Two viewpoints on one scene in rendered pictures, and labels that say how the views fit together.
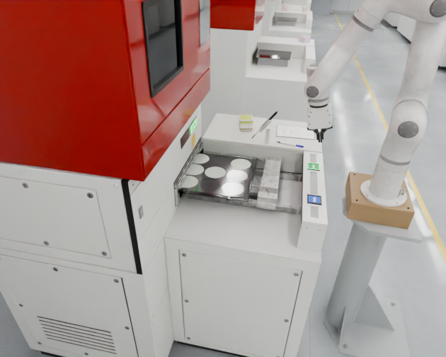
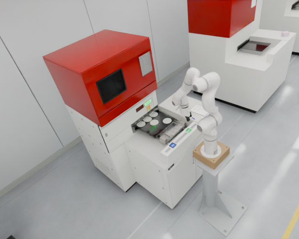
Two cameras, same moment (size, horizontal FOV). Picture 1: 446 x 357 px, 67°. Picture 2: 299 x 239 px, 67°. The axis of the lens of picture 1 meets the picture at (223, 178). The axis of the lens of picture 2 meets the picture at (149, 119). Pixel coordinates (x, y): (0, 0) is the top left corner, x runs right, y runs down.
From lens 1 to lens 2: 148 cm
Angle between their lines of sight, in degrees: 33
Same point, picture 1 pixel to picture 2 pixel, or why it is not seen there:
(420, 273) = (275, 200)
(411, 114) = (200, 123)
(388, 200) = (208, 154)
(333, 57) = (178, 92)
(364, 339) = (213, 215)
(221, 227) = (143, 145)
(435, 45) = (206, 98)
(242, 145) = (172, 112)
